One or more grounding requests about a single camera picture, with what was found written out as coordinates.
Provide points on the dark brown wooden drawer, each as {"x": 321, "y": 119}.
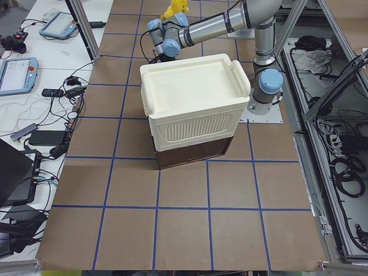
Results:
{"x": 193, "y": 153}

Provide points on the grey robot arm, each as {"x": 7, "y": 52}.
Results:
{"x": 172, "y": 35}

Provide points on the cream plastic storage box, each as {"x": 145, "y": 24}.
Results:
{"x": 193, "y": 101}

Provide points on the yellow plush dinosaur toy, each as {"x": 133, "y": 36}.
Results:
{"x": 175, "y": 7}

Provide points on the black power brick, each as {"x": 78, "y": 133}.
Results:
{"x": 46, "y": 138}

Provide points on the white crumpled cloth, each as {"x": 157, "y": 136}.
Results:
{"x": 314, "y": 61}

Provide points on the blue teach pendant far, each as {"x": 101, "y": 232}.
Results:
{"x": 60, "y": 26}

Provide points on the blue teach pendant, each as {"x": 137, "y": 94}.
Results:
{"x": 60, "y": 26}
{"x": 18, "y": 76}

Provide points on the black laptop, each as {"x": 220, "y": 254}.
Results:
{"x": 19, "y": 170}

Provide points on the blue teach pendant near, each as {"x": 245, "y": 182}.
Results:
{"x": 18, "y": 76}

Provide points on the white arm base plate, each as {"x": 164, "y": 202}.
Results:
{"x": 258, "y": 113}

